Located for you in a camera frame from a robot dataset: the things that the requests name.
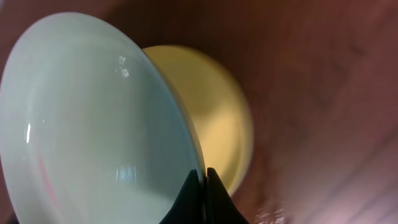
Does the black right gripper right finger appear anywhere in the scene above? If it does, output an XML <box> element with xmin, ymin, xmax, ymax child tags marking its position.
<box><xmin>205</xmin><ymin>167</ymin><xmax>249</xmax><ymax>224</ymax></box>

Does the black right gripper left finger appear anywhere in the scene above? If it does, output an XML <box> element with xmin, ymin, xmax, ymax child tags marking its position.
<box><xmin>160</xmin><ymin>170</ymin><xmax>203</xmax><ymax>224</ymax></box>

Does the yellow plate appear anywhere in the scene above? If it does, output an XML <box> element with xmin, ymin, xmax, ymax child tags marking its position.
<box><xmin>144</xmin><ymin>45</ymin><xmax>254</xmax><ymax>195</ymax></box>

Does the mint plate with long stain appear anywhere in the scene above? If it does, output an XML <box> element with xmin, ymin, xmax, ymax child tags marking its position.
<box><xmin>1</xmin><ymin>12</ymin><xmax>203</xmax><ymax>224</ymax></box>

